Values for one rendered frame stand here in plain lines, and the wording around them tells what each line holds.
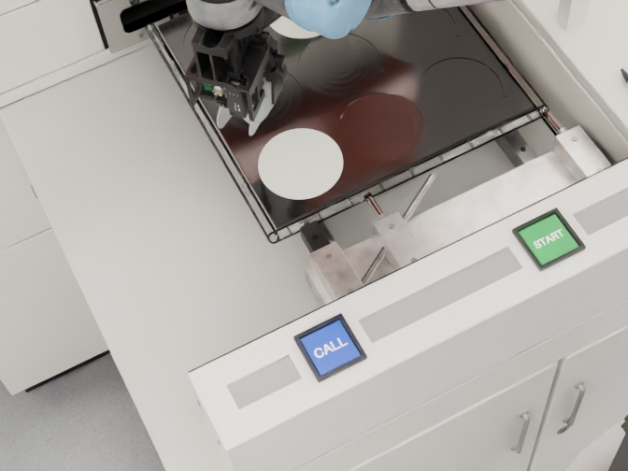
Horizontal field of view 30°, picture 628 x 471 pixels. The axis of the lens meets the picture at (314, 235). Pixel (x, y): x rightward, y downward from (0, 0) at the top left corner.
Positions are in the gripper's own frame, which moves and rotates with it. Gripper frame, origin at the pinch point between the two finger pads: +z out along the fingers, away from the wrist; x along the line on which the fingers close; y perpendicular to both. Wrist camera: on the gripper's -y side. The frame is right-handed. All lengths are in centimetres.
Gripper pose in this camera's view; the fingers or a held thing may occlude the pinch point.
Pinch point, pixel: (253, 110)
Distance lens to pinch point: 133.9
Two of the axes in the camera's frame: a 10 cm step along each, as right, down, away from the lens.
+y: -3.2, 8.3, -4.7
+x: 9.5, 2.5, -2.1
